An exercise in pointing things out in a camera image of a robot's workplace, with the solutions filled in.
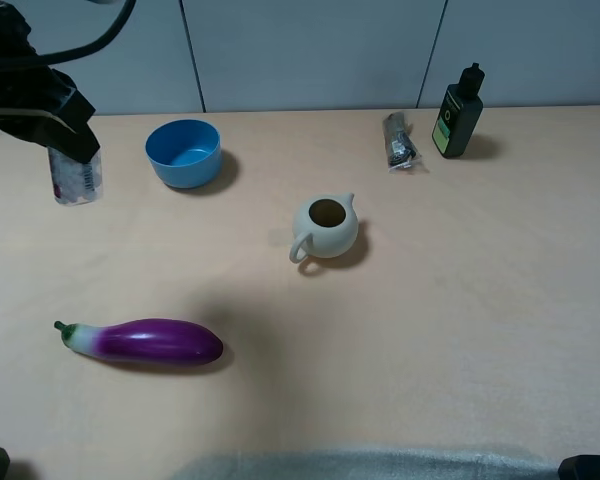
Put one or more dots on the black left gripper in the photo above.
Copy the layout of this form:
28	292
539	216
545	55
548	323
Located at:
41	105

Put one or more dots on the blue plastic bowl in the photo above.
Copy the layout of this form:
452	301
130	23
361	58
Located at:
186	153

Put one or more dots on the purple toy eggplant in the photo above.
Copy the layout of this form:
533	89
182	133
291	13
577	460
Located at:
164	342

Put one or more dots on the beige ceramic teapot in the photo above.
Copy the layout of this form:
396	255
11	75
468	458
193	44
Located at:
324	227

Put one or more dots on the clear snack wrapper packet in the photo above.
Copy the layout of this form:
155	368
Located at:
401	153

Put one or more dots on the black bottle green label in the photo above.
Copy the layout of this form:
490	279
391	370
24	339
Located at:
459	113

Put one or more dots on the black right base corner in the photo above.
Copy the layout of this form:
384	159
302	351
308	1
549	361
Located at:
580	467

